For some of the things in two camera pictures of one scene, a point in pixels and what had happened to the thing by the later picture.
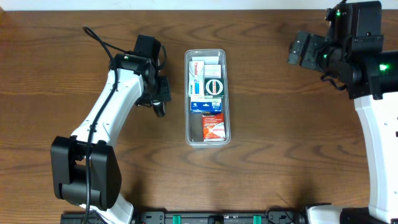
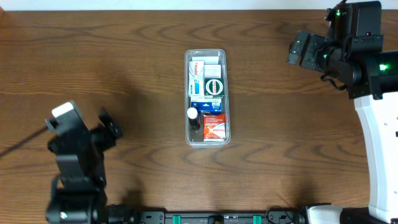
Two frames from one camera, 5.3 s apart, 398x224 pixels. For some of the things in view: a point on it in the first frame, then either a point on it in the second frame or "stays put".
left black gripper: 163,88 to 94,137
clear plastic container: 208,104 stays put
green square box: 214,88 stays put
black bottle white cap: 160,108 to 193,117
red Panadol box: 214,127 stays put
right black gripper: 310,51 stays put
